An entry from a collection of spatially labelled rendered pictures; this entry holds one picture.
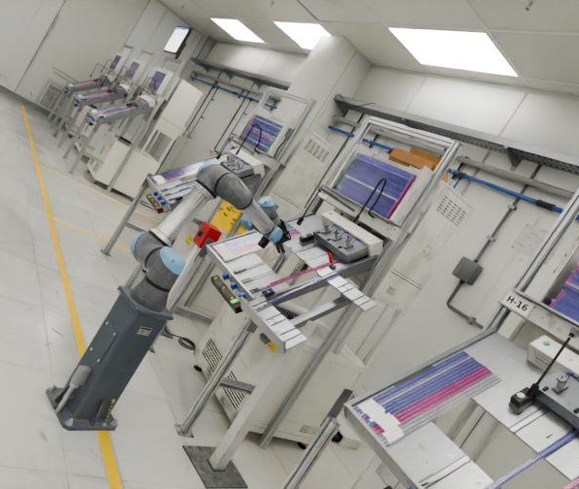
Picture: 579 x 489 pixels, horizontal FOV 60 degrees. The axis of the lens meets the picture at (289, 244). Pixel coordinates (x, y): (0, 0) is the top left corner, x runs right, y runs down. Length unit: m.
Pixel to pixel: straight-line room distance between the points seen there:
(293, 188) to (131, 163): 3.36
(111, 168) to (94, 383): 4.91
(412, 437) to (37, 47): 9.82
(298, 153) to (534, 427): 2.68
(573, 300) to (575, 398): 0.36
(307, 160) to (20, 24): 7.58
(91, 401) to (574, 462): 1.72
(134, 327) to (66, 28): 8.99
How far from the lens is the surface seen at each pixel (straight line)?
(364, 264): 2.61
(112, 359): 2.15
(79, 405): 2.26
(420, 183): 2.63
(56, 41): 10.71
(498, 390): 1.94
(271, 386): 2.31
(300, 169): 3.94
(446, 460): 1.72
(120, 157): 6.85
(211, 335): 3.16
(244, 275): 2.61
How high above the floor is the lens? 1.24
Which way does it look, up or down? 5 degrees down
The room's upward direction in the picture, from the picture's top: 32 degrees clockwise
